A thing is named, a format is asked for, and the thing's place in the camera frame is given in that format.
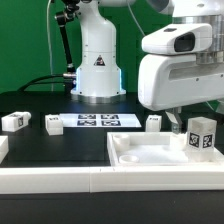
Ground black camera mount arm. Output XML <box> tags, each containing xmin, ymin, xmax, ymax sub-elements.
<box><xmin>55</xmin><ymin>0</ymin><xmax>80</xmax><ymax>77</ymax></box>

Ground white square table top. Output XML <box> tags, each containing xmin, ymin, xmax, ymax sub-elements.
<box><xmin>107</xmin><ymin>132</ymin><xmax>224</xmax><ymax>166</ymax></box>

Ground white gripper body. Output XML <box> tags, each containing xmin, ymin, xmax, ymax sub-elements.
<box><xmin>138</xmin><ymin>54</ymin><xmax>224</xmax><ymax>111</ymax></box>

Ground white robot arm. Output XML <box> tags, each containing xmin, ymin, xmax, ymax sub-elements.
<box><xmin>72</xmin><ymin>0</ymin><xmax>224</xmax><ymax>133</ymax></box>

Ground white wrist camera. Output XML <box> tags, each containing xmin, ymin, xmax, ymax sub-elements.
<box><xmin>142</xmin><ymin>23</ymin><xmax>212</xmax><ymax>55</ymax></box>

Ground black cables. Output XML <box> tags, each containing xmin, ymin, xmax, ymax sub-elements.
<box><xmin>18</xmin><ymin>73</ymin><xmax>78</xmax><ymax>93</ymax></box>

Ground white hanging cable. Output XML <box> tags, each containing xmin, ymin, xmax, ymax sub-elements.
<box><xmin>46</xmin><ymin>0</ymin><xmax>56</xmax><ymax>93</ymax></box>

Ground sheet with fiducial markers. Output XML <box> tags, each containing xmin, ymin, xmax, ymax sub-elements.
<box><xmin>59</xmin><ymin>113</ymin><xmax>141</xmax><ymax>128</ymax></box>

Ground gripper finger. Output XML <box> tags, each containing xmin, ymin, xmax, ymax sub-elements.
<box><xmin>166</xmin><ymin>107</ymin><xmax>182</xmax><ymax>134</ymax></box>

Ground white U-shaped obstacle fence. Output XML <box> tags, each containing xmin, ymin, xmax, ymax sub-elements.
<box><xmin>0</xmin><ymin>134</ymin><xmax>224</xmax><ymax>195</ymax></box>

